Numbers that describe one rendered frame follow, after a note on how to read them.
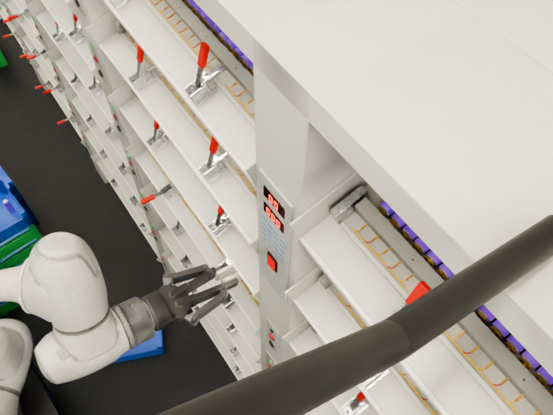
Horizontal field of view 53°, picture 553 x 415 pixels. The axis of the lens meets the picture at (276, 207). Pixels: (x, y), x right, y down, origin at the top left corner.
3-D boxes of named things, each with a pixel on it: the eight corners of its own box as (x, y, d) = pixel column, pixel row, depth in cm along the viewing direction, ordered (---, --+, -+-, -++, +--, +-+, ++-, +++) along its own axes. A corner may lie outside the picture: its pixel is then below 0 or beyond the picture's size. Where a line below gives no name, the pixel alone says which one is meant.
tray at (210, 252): (265, 341, 126) (253, 333, 118) (141, 165, 153) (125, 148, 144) (334, 286, 127) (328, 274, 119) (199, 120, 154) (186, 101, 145)
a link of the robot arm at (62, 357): (136, 364, 107) (123, 314, 100) (56, 406, 100) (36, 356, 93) (113, 332, 115) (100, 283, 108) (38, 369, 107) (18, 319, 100)
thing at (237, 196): (265, 263, 94) (241, 235, 82) (109, 58, 121) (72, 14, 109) (358, 189, 95) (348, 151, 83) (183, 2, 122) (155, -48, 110)
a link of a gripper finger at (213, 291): (174, 299, 112) (177, 305, 112) (224, 280, 117) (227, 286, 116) (174, 309, 115) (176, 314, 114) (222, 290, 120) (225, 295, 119)
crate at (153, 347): (85, 369, 211) (80, 361, 204) (85, 319, 222) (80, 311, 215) (165, 353, 214) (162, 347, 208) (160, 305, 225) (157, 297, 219)
